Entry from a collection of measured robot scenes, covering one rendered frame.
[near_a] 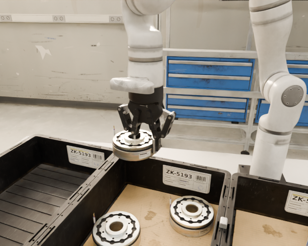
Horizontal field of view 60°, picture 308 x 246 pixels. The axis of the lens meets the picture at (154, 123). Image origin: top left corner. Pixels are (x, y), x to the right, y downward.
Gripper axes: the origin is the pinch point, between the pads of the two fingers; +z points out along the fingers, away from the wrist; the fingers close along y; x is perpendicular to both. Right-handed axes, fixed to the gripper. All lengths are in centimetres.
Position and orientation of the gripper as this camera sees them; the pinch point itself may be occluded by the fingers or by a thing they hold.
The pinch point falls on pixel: (146, 143)
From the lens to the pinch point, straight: 62.0
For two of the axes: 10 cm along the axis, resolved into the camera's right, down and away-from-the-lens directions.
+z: 0.0, 9.2, 3.8
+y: -9.1, -1.6, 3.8
